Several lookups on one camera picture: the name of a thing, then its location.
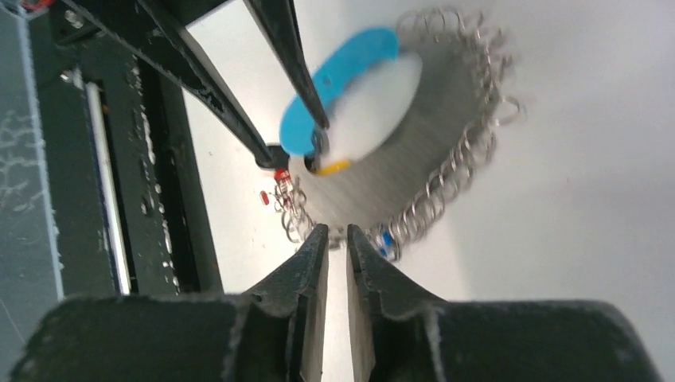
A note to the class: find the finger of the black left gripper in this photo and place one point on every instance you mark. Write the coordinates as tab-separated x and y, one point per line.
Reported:
154	35
277	21

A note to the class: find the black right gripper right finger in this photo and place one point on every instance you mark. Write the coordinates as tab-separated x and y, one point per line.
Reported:
402	332

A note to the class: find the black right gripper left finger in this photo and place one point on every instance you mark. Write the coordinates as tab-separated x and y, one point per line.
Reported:
272	332

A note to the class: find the blue key tag with key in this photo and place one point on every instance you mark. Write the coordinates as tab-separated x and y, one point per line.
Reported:
386	245

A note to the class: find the red key tag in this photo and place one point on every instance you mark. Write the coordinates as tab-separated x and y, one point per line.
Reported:
274	193

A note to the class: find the yellow key tag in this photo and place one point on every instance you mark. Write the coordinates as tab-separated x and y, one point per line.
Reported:
333	168

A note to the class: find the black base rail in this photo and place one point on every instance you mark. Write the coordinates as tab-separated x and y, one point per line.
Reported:
125	192

